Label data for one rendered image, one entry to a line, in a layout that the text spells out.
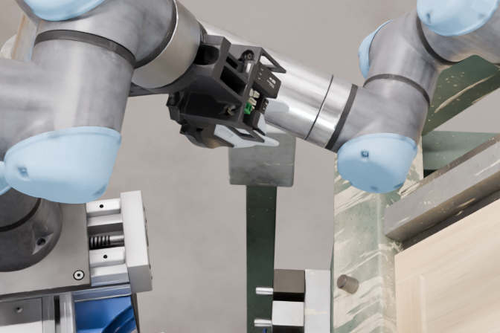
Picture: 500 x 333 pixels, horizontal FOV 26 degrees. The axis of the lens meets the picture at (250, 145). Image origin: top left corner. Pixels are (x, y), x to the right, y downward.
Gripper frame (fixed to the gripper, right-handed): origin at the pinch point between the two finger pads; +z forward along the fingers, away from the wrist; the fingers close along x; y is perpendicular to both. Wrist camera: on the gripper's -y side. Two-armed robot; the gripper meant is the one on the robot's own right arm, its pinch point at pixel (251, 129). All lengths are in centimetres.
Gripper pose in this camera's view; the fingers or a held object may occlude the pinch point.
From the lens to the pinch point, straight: 107.3
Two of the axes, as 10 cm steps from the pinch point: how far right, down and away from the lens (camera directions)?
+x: 2.9, -9.3, 2.2
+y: 8.5, 1.4, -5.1
